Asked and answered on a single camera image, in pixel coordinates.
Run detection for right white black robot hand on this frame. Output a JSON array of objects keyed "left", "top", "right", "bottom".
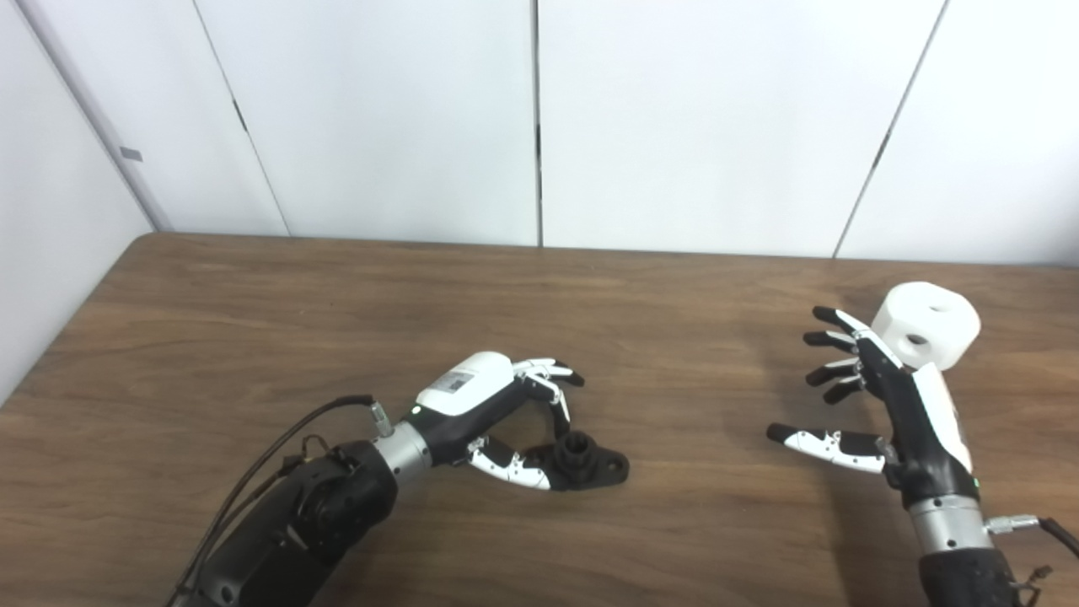
[{"left": 765, "top": 306, "right": 983, "bottom": 511}]

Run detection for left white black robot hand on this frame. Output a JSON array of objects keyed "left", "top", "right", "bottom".
[{"left": 407, "top": 351, "right": 585, "bottom": 492}]

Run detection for round white plastic piece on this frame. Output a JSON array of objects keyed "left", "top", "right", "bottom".
[{"left": 871, "top": 282, "right": 982, "bottom": 372}]

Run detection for black plastic holder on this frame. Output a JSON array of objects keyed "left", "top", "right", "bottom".
[{"left": 539, "top": 431, "right": 631, "bottom": 492}]

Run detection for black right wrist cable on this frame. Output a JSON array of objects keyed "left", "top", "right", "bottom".
[{"left": 985, "top": 513, "right": 1079, "bottom": 559}]

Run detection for thin left arm wires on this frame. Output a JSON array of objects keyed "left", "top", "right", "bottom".
[{"left": 282, "top": 434, "right": 338, "bottom": 477}]

